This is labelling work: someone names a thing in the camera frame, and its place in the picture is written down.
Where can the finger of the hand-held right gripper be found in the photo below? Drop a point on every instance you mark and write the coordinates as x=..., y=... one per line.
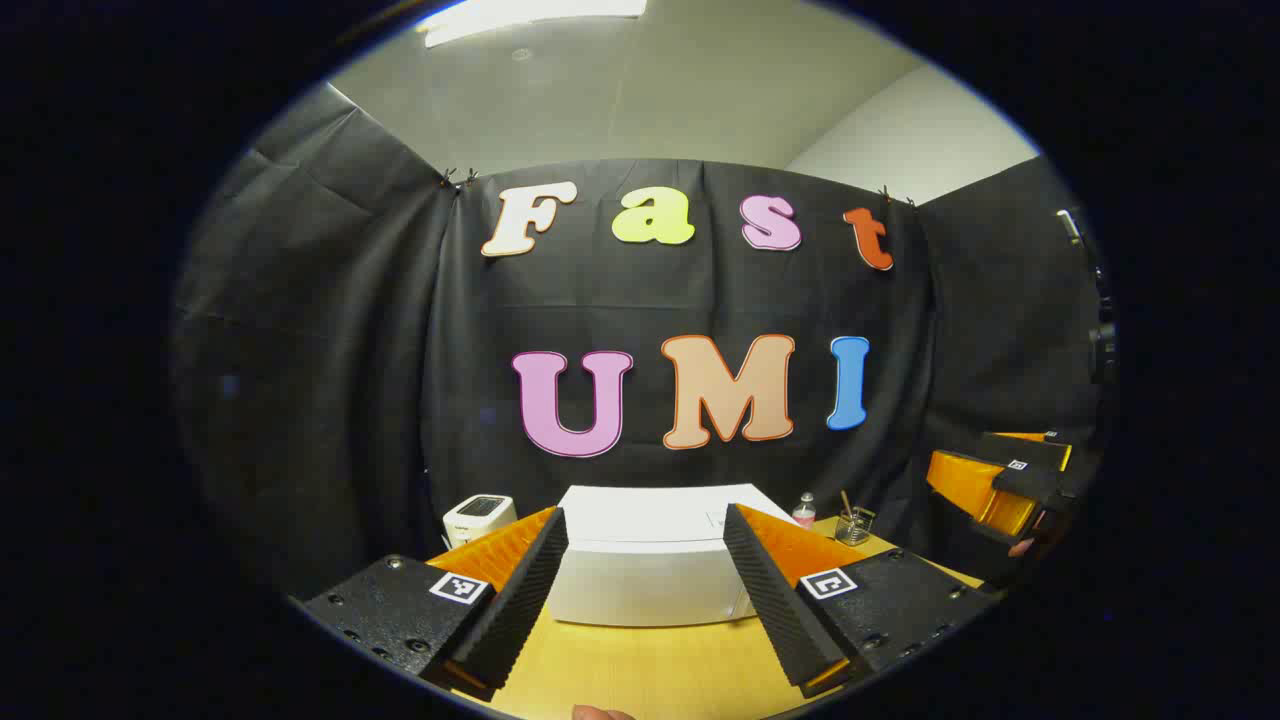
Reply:
x=1035, y=450
x=965, y=480

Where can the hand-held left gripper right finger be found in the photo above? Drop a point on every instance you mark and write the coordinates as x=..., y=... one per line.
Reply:
x=775, y=610

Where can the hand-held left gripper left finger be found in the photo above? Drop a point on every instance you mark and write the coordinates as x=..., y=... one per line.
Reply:
x=520, y=610

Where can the ceiling light panel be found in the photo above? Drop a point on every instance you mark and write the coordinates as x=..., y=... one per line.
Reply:
x=520, y=15

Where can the white toaster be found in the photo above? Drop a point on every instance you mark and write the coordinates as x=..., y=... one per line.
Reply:
x=478, y=515

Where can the small clear bottle pink label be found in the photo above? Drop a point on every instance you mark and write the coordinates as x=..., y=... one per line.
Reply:
x=804, y=514

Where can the white microwave oven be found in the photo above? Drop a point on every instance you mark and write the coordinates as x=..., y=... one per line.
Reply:
x=650, y=570

